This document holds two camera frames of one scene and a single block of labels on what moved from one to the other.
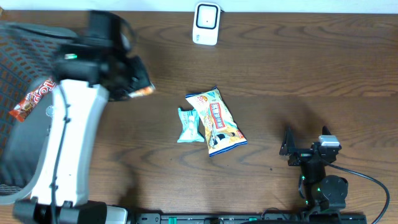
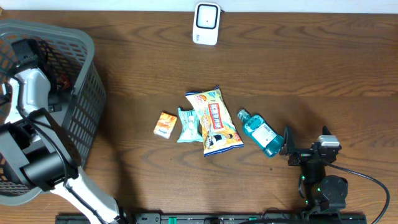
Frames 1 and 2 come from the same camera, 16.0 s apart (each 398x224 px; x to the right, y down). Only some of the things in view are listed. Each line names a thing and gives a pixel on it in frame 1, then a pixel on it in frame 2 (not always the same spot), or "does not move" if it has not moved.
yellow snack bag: [223, 133] does not move
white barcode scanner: [206, 22] does not move
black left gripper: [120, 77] to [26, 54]
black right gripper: [288, 146] does not move
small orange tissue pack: [141, 91] to [165, 125]
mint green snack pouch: [190, 131] does not move
